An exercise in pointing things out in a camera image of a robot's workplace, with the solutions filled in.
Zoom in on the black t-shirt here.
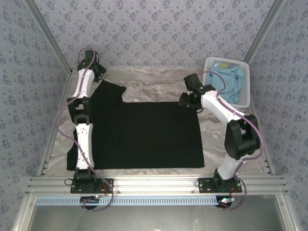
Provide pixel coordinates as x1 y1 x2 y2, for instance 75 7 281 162
66 79 205 171

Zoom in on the light blue t-shirt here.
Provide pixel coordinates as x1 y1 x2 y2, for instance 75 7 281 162
208 64 245 104

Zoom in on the white plastic mesh basket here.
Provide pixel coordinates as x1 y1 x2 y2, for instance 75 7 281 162
202 57 251 108

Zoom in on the small circuit board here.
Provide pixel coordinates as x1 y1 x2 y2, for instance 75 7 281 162
80 196 101 205
218 197 235 207

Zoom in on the grey metal panel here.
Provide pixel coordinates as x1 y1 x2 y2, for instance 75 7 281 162
14 194 296 231

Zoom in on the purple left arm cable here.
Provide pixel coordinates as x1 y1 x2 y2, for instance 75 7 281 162
54 48 115 213

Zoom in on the aluminium corner post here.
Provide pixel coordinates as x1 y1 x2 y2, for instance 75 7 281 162
25 0 74 75
244 0 288 64

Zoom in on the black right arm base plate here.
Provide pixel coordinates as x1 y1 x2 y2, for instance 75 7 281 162
197 177 243 193

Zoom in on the aluminium frame rail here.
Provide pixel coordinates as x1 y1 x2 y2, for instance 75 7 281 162
26 175 288 194

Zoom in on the slotted cable duct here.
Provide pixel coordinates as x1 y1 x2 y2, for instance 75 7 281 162
36 195 223 206

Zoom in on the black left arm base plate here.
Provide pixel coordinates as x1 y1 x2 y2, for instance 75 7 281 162
70 178 114 193

